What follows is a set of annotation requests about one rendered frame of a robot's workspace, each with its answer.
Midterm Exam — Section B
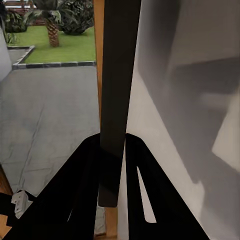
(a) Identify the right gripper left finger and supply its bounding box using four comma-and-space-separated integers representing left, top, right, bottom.
3, 133, 101, 240

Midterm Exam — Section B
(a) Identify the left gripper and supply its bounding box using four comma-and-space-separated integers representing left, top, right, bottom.
0, 191, 36, 227

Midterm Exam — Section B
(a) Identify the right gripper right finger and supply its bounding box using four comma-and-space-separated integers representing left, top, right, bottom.
125, 133, 210, 240

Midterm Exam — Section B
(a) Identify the poster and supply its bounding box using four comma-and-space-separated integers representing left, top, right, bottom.
97, 0, 142, 208

